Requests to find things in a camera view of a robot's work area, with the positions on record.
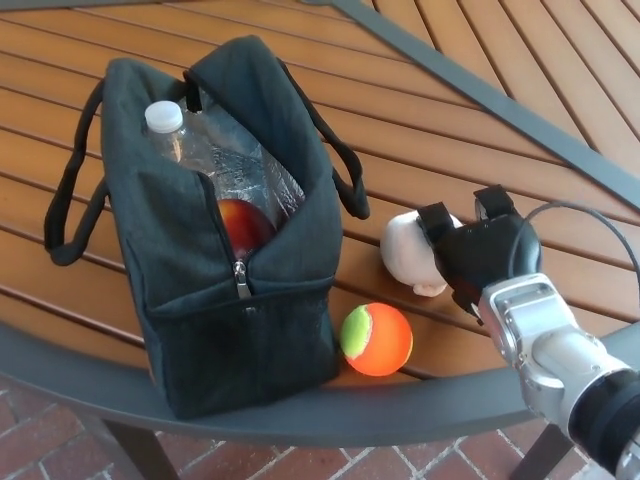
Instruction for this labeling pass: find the clear plastic water bottle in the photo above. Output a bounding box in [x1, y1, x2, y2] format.
[144, 100, 307, 221]

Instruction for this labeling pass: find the dark metal table leg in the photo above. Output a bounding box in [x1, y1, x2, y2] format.
[102, 419, 181, 480]
[507, 424, 576, 480]

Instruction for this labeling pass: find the cream round soft toy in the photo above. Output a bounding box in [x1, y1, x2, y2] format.
[379, 209, 464, 298]

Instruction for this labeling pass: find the dark grey insulated lunch bag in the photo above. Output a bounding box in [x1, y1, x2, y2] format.
[44, 34, 371, 421]

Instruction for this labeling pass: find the red apple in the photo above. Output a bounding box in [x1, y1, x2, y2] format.
[216, 198, 278, 260]

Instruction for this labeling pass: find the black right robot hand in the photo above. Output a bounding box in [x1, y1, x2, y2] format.
[416, 184, 544, 327]

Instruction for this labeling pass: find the orange and green tennis ball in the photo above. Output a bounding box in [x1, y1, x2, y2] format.
[340, 302, 415, 377]

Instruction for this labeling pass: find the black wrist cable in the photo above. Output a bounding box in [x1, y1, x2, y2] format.
[508, 200, 640, 286]

